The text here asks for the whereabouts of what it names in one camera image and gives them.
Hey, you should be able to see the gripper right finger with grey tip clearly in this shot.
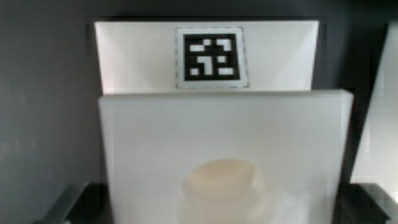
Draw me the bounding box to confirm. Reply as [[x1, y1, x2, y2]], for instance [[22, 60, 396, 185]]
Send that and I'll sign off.
[[359, 183, 398, 224]]

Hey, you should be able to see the gripper left finger with black tip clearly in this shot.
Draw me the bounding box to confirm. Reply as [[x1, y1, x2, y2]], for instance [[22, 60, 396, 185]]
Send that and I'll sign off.
[[32, 184, 87, 224]]

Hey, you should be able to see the white lamp base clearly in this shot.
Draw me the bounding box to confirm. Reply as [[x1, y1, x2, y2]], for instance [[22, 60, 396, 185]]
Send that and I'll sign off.
[[94, 21, 354, 224]]

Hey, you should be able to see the white right fence rail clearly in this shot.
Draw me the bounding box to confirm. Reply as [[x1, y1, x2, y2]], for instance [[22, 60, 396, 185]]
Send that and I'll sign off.
[[352, 20, 398, 188]]

